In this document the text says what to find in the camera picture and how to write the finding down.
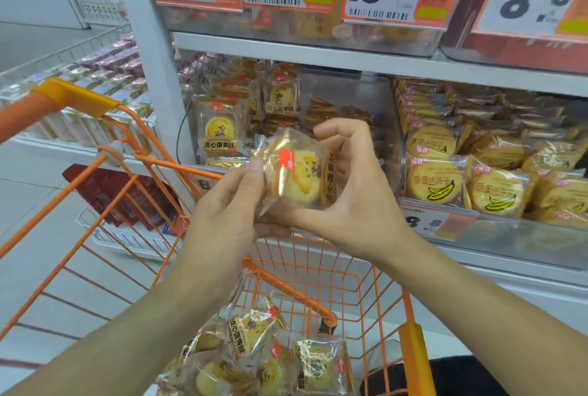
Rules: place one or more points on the group of banana biscuit packets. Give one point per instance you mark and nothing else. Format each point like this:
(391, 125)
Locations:
(432, 184)

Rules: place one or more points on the orange shopping cart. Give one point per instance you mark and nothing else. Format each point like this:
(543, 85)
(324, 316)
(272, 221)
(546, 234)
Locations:
(23, 115)

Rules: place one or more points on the red carton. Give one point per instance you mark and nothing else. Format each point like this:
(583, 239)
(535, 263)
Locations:
(505, 55)

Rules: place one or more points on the pile of golden cake packets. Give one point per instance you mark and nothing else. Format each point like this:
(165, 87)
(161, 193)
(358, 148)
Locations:
(317, 25)

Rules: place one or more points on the person's left hand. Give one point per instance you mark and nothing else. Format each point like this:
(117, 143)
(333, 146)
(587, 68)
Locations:
(220, 235)

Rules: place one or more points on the person's right leg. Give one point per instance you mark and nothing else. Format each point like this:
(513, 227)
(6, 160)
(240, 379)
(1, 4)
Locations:
(459, 377)

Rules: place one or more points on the pile of pastry packets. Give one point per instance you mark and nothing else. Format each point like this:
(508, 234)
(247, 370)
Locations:
(248, 331)

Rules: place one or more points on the rows of egg yolk packets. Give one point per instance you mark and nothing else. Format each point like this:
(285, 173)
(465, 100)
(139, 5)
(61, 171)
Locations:
(220, 129)

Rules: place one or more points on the white metal store shelf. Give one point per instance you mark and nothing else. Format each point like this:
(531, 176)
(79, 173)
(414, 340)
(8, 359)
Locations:
(147, 87)

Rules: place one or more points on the person's left forearm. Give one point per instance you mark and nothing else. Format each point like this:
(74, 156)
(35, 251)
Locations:
(128, 345)

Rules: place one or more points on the person's white right shoe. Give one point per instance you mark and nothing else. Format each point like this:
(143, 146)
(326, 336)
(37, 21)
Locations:
(383, 354)

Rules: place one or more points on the red box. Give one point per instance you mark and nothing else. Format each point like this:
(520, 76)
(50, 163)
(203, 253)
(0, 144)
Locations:
(105, 193)

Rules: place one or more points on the group of silver boxed cakes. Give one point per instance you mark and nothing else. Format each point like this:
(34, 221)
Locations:
(92, 83)

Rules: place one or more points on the person's right forearm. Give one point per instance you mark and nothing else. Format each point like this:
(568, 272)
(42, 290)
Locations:
(496, 331)

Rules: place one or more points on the egg yolk pastry packets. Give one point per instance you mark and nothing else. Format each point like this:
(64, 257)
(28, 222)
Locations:
(298, 175)

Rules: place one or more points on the person's right hand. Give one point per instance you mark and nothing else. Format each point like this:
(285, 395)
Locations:
(367, 212)

